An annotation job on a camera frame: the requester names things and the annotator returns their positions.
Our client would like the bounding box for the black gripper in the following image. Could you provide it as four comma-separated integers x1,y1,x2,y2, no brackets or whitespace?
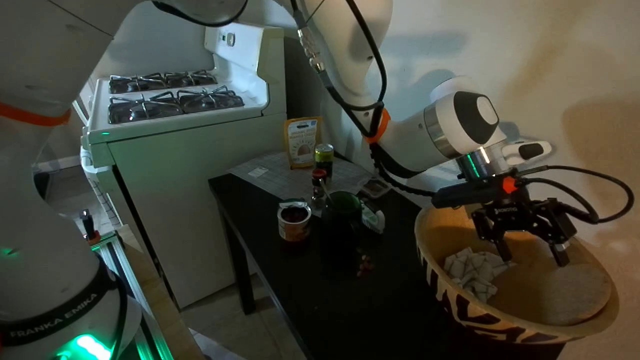
473,199,580,269

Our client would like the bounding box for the zebra pattern wooden bowl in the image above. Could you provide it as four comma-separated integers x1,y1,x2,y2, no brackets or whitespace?
411,204,621,349

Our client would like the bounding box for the white checked dish cloth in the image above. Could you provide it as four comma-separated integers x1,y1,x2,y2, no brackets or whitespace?
441,247,516,304

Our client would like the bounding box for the small white green box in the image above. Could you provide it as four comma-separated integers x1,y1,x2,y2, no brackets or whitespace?
359,204,387,236

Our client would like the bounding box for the dark square card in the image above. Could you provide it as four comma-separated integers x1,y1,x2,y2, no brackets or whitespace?
358,177,391,200

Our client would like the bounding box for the green glass goblet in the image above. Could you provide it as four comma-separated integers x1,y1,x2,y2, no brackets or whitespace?
318,189,368,269

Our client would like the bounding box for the black side table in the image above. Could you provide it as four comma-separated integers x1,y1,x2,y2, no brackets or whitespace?
207,168,567,360

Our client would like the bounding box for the small red capped bottle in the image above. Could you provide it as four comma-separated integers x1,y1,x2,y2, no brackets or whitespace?
310,167,331,215

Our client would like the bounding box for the grey woven placemat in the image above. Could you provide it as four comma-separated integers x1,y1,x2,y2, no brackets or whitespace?
228,148,375,203

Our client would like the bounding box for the white gas stove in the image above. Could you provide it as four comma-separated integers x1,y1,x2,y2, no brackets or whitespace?
77,26,289,312

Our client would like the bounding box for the black stove burner grate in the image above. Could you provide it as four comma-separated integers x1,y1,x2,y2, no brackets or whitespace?
108,68,220,97
106,86,245,127

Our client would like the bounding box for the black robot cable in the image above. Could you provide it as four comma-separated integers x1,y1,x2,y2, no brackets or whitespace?
291,0,636,227

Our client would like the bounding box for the aluminium rail robot table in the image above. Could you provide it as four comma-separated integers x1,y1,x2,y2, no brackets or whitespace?
86,223,202,360

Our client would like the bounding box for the black red handle tool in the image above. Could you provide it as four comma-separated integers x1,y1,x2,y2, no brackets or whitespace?
77,209,102,245

